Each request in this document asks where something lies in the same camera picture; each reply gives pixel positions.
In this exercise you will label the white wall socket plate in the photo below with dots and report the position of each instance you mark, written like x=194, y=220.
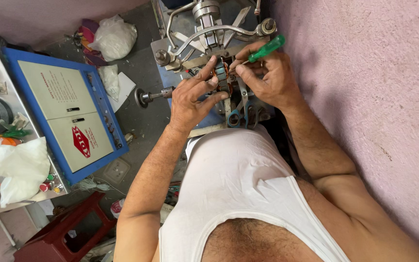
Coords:
x=116, y=170

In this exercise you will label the white plastic bag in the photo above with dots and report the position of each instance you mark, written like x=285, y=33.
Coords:
x=114, y=36

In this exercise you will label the metal coil winding machine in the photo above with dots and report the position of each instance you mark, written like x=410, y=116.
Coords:
x=209, y=40

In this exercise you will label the colourful cloth scraps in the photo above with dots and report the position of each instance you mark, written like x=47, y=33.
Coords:
x=90, y=40

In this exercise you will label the orange round object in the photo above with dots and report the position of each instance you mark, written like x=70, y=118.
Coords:
x=4, y=141

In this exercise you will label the white crumpled cloth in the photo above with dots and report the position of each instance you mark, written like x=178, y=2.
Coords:
x=18, y=171

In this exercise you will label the bundle of white thread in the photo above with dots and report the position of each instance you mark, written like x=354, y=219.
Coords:
x=91, y=185

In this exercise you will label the person's white undershirt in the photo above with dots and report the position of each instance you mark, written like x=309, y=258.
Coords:
x=246, y=189

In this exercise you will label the copper wound motor stator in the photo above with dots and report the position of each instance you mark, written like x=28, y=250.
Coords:
x=222, y=74

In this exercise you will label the person's right hand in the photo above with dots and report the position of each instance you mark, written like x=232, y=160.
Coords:
x=273, y=82

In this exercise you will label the person's left hand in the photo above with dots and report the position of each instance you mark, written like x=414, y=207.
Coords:
x=186, y=105

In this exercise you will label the red plastic stool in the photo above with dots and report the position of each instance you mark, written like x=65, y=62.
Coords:
x=64, y=233

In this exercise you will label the small clear plastic bag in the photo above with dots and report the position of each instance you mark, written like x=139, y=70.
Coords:
x=110, y=80

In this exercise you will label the white paper sheet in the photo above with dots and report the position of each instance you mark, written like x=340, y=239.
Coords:
x=125, y=91

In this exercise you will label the blue framed control cabinet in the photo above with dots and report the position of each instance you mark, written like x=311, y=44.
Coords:
x=67, y=109

